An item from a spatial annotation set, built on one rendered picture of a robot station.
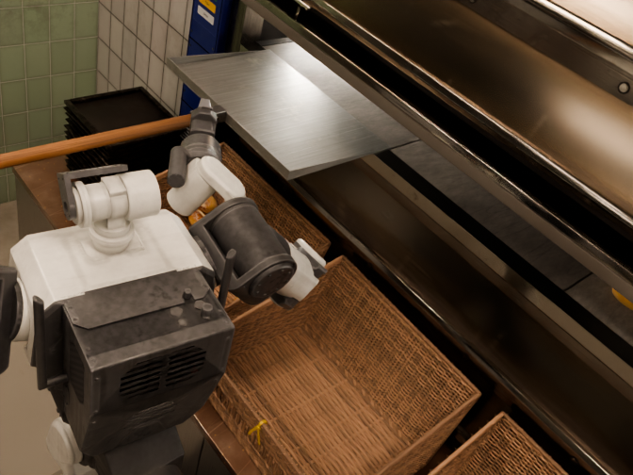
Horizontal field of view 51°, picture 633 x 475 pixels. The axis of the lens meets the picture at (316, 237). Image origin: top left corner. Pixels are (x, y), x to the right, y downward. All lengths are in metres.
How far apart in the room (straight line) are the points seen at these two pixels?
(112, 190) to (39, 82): 2.08
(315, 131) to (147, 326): 0.99
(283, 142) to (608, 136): 0.76
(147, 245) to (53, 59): 2.02
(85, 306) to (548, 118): 0.96
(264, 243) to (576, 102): 0.70
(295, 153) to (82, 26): 1.49
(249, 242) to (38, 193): 1.43
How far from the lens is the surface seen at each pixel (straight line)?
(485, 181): 1.38
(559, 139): 1.43
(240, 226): 1.07
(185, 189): 1.34
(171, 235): 1.04
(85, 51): 3.01
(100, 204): 0.94
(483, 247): 1.61
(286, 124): 1.78
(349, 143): 1.77
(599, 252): 1.30
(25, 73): 2.96
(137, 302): 0.94
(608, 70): 1.38
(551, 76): 1.46
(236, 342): 1.90
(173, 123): 1.65
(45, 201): 2.37
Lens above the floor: 2.09
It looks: 39 degrees down
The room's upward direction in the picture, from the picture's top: 18 degrees clockwise
